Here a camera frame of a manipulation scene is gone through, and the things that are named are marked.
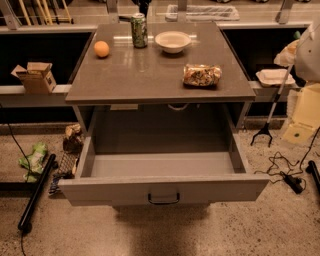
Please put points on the orange patterned can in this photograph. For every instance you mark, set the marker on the orange patterned can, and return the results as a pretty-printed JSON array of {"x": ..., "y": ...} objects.
[{"x": 201, "y": 75}]

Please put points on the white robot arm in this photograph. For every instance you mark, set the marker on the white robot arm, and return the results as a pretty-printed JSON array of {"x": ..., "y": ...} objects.
[{"x": 304, "y": 55}]

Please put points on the open grey top drawer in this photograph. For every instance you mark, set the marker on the open grey top drawer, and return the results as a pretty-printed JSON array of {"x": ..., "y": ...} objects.
[{"x": 128, "y": 154}]

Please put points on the green patterned soda can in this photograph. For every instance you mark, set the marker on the green patterned soda can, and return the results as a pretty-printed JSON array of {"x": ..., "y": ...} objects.
[{"x": 139, "y": 30}]

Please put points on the grey cabinet table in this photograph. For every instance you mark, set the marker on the grey cabinet table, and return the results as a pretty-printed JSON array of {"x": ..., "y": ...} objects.
[{"x": 140, "y": 76}]

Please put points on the white bowl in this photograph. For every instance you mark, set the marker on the white bowl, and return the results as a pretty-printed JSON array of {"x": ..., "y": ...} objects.
[{"x": 172, "y": 42}]

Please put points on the brown crumpled snack bag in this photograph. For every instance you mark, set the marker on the brown crumpled snack bag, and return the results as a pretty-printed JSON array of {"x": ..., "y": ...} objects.
[{"x": 72, "y": 142}]

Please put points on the orange fruit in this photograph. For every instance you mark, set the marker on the orange fruit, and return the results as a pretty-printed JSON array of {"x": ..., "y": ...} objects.
[{"x": 101, "y": 49}]

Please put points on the dark patterned snack packet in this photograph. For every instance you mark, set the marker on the dark patterned snack packet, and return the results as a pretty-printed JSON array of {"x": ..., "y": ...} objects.
[{"x": 66, "y": 170}]

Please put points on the grabber reacher tool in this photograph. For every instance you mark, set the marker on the grabber reacher tool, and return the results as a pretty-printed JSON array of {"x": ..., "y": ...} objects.
[{"x": 275, "y": 100}]

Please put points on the white foam takeout container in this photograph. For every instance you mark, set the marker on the white foam takeout container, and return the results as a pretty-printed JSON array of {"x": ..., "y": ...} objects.
[{"x": 271, "y": 77}]

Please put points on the clear plastic tray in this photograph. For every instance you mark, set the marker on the clear plastic tray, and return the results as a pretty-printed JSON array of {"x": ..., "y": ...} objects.
[{"x": 207, "y": 13}]

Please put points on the small cardboard box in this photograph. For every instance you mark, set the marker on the small cardboard box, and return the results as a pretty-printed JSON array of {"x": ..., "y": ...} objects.
[{"x": 36, "y": 78}]

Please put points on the green snack bag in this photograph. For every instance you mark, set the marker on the green snack bag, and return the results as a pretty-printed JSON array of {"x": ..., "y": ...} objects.
[{"x": 33, "y": 163}]

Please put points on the black right base leg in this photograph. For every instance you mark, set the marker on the black right base leg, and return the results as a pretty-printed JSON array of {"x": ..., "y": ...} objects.
[{"x": 312, "y": 169}]

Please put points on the black base leg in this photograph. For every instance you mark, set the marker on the black base leg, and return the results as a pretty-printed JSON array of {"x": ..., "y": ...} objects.
[
  {"x": 312, "y": 169},
  {"x": 25, "y": 222}
]

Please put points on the black left base leg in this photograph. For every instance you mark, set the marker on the black left base leg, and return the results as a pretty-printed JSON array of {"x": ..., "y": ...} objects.
[{"x": 25, "y": 222}]

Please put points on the black drawer handle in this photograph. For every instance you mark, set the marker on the black drawer handle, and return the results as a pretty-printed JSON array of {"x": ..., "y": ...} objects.
[{"x": 163, "y": 201}]

